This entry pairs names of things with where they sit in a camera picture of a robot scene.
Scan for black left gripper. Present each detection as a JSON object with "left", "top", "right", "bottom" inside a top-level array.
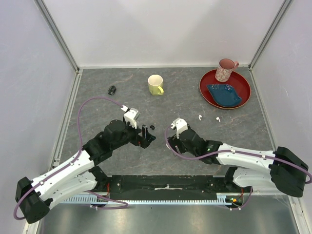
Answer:
[{"left": 112, "top": 119, "right": 155, "bottom": 150}]

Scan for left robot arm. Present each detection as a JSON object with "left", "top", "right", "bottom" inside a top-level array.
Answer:
[{"left": 13, "top": 119, "right": 155, "bottom": 224}]

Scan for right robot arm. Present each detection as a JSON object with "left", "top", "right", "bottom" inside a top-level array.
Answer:
[{"left": 165, "top": 128, "right": 312, "bottom": 197}]

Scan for yellow-green ceramic mug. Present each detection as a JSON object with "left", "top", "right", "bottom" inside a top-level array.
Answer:
[{"left": 148, "top": 75, "right": 164, "bottom": 96}]

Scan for black clip object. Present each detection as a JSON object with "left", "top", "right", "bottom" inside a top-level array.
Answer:
[{"left": 108, "top": 85, "right": 117, "bottom": 96}]

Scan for blue leaf-shaped dish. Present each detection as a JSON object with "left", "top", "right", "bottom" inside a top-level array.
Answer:
[{"left": 206, "top": 84, "right": 242, "bottom": 108}]

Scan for red round tray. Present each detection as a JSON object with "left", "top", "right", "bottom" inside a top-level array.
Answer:
[{"left": 199, "top": 69, "right": 251, "bottom": 109}]

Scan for pink patterned mug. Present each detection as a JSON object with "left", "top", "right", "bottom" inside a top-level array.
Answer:
[{"left": 215, "top": 58, "right": 239, "bottom": 82}]

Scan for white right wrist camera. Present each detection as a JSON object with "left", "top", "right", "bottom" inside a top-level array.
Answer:
[{"left": 170, "top": 118, "right": 188, "bottom": 139}]

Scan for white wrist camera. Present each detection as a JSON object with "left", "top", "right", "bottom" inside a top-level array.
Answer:
[
  {"left": 170, "top": 118, "right": 188, "bottom": 139},
  {"left": 121, "top": 105, "right": 140, "bottom": 129}
]

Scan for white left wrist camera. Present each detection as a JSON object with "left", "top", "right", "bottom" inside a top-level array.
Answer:
[{"left": 121, "top": 105, "right": 140, "bottom": 129}]

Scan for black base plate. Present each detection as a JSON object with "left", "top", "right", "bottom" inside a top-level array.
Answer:
[{"left": 92, "top": 175, "right": 250, "bottom": 200}]

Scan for light blue cable duct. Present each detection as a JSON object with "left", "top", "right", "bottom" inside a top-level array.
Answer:
[{"left": 61, "top": 194, "right": 232, "bottom": 205}]

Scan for left aluminium frame post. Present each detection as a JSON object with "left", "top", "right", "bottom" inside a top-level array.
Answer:
[{"left": 34, "top": 0, "right": 80, "bottom": 73}]

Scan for aluminium frame post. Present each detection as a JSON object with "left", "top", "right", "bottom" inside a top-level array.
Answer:
[
  {"left": 248, "top": 0, "right": 293, "bottom": 71},
  {"left": 34, "top": 0, "right": 80, "bottom": 73}
]

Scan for right aluminium frame post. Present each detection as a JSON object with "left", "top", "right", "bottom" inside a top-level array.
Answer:
[{"left": 248, "top": 0, "right": 293, "bottom": 71}]

